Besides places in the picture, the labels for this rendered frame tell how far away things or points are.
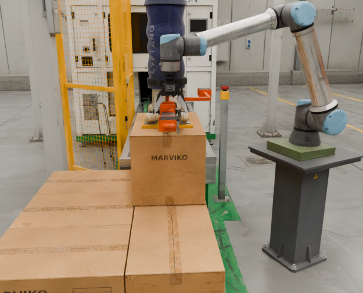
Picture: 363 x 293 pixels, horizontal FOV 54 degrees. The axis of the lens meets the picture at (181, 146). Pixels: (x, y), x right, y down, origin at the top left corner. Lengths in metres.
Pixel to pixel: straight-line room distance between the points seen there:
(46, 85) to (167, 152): 1.69
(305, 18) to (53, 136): 2.33
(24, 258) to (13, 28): 10.27
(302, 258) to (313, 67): 1.25
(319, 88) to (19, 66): 10.31
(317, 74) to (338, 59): 11.12
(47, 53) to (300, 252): 2.48
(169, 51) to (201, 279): 0.99
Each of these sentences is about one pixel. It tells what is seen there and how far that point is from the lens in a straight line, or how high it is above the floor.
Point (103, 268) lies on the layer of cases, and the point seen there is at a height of 0.54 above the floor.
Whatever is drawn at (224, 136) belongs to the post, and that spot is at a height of 0.60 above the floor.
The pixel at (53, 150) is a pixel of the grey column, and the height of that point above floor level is 0.46.
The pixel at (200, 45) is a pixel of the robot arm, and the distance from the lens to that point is 1.73.
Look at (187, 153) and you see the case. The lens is 1.90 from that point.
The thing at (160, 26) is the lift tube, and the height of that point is 1.49.
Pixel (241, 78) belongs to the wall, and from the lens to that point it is 11.69.
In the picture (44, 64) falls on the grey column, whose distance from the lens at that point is 3.31.
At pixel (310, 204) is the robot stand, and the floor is 0.43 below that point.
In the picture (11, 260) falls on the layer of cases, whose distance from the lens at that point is 1.71.
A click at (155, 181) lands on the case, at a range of 1.95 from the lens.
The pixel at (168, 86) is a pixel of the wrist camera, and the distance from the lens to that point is 1.65.
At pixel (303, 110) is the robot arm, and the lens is 2.26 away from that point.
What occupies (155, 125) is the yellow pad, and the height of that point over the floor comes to 0.96.
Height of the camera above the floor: 1.42
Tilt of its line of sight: 17 degrees down
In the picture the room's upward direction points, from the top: straight up
